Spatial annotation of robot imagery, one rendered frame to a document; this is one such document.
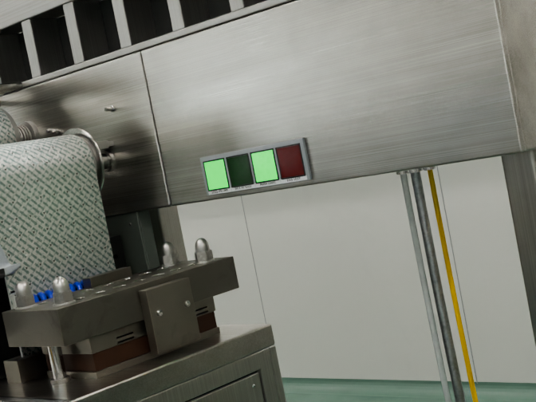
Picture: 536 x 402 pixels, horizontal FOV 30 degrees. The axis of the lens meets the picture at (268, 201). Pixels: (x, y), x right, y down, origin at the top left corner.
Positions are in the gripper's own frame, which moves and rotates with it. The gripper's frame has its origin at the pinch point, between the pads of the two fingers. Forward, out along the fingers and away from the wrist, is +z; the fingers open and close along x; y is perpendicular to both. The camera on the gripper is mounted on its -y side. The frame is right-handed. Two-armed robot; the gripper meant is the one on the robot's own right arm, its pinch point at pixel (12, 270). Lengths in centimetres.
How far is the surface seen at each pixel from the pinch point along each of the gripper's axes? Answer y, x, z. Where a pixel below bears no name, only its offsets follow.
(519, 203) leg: -4, -73, 46
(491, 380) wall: -103, 76, 263
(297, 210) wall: -20, 167, 263
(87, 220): 5.6, -0.3, 17.5
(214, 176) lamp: 9.2, -23.6, 29.6
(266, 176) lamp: 7.7, -36.1, 29.6
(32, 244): 3.6, -0.3, 4.8
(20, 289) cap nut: -2.8, -7.8, -4.2
